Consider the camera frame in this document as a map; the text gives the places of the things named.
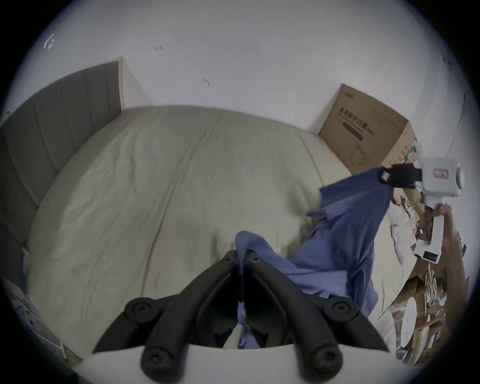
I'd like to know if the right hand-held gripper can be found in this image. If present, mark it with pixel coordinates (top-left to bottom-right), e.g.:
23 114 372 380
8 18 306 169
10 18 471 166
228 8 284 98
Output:
379 142 466 264

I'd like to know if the blue shirt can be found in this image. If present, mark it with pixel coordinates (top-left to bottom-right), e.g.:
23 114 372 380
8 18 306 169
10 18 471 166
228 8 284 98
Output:
223 166 394 350

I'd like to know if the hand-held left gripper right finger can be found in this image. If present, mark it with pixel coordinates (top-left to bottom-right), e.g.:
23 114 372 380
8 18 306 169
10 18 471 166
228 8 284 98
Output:
243 250 391 382

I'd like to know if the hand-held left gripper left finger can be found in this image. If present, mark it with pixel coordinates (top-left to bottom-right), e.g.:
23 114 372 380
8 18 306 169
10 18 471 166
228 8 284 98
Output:
92 250 244 382

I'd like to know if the person's right hand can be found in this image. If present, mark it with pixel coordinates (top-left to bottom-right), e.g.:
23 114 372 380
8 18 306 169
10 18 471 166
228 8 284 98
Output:
424 202 455 228

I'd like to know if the brown cardboard carton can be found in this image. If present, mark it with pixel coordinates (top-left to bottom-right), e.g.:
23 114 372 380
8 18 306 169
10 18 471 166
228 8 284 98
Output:
318 83 419 175

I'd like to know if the open carton of white items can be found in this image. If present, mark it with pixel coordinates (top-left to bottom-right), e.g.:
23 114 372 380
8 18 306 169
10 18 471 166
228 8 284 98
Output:
378 187 472 367

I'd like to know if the grey padded headboard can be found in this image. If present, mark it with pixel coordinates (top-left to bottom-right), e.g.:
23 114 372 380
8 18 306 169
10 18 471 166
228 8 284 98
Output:
0 58 125 246

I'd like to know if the person's right forearm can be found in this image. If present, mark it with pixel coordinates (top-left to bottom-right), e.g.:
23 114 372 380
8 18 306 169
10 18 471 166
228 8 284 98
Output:
439 214 471 323

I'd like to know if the bed with beige sheet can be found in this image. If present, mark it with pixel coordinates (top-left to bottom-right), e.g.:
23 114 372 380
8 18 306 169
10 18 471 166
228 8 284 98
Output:
25 106 418 367

